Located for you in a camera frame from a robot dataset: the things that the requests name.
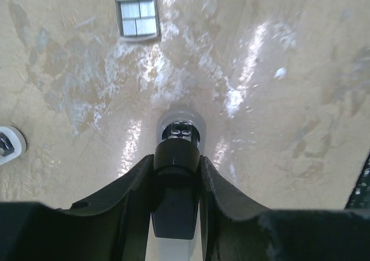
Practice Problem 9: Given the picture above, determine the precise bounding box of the black and silver stapler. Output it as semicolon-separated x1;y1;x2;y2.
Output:
150;105;206;260

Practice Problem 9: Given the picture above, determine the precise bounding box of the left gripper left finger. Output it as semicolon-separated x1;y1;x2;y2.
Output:
1;155;154;260

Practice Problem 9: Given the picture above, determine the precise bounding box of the grey studded baseplate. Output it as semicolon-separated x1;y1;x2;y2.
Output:
345;155;370;209

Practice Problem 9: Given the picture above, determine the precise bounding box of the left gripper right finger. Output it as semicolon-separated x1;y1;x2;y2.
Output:
199;157;369;260

